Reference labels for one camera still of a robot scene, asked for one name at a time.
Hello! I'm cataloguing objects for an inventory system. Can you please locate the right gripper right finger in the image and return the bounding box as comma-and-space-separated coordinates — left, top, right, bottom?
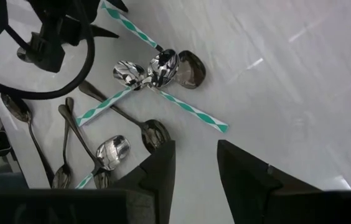
217, 139, 322, 224

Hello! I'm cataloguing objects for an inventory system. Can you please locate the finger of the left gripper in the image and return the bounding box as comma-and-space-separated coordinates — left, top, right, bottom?
88, 24, 120, 40
106, 0, 129, 13

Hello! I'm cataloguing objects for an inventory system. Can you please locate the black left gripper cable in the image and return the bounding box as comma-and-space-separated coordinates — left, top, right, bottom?
0, 0, 96, 101

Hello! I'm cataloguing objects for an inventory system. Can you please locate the black metal spoon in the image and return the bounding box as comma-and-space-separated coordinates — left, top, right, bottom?
52, 96, 75, 189
78, 80, 172, 154
57, 104, 113, 189
0, 92, 55, 187

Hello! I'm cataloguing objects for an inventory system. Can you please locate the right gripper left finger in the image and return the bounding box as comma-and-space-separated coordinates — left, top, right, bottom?
110, 140, 176, 224

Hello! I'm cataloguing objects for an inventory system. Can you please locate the teal white striped handle spoon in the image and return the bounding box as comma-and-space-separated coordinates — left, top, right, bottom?
112, 59, 230, 134
75, 48, 181, 128
75, 134, 132, 190
100, 0, 207, 90

